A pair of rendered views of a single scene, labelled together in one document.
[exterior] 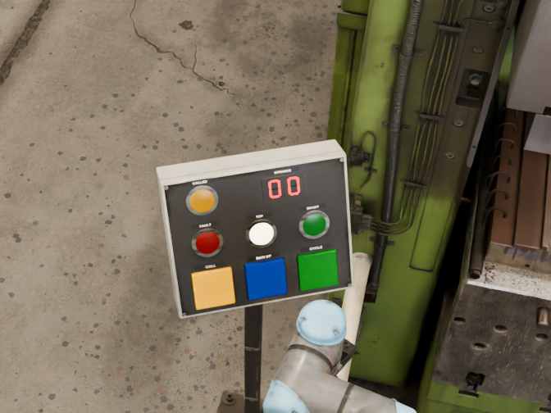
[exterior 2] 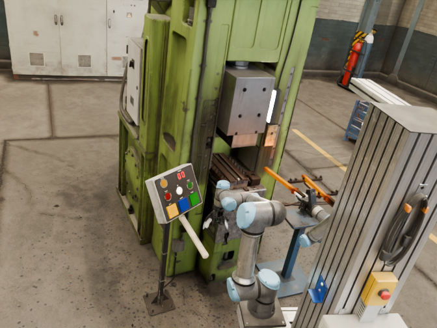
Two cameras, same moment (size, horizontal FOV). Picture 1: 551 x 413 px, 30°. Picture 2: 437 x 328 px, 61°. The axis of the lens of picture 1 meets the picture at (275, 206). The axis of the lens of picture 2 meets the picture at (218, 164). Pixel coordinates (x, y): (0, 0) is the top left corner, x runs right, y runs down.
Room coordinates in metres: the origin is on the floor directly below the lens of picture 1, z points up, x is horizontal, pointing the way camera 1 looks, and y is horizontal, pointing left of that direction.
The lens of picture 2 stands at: (-0.57, 1.16, 2.39)
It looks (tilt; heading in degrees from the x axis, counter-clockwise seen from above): 29 degrees down; 319
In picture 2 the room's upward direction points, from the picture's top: 9 degrees clockwise
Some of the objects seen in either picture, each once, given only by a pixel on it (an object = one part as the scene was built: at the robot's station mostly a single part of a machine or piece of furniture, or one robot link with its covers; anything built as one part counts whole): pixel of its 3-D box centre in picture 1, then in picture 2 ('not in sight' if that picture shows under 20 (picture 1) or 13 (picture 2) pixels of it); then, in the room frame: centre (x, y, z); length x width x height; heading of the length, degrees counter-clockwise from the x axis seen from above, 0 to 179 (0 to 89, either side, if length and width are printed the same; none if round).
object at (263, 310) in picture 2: not in sight; (263, 300); (0.26, -0.02, 0.87); 0.15 x 0.15 x 0.10
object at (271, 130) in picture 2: not in sight; (270, 135); (1.19, -0.86, 1.27); 0.09 x 0.02 x 0.17; 80
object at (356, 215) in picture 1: (356, 219); not in sight; (1.30, -0.18, 0.80); 0.06 x 0.03 x 0.14; 80
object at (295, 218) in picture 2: not in sight; (304, 213); (0.82, -1.05, 0.71); 0.40 x 0.30 x 0.02; 75
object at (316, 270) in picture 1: (317, 269); (193, 198); (1.04, -0.08, 1.01); 0.07 x 0.05 x 0.07; 105
